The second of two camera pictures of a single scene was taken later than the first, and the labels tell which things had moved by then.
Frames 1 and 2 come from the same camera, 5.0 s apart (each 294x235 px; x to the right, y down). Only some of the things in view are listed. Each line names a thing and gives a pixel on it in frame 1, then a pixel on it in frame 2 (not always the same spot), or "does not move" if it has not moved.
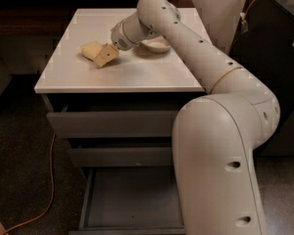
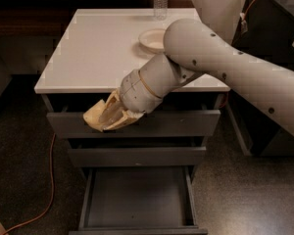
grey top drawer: [148, 123] does not move
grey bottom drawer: [130, 201] does not move
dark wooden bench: [50, 18] does not move
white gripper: [119, 38] → [132, 88]
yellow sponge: [91, 50] → [91, 116]
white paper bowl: [158, 44] does not move
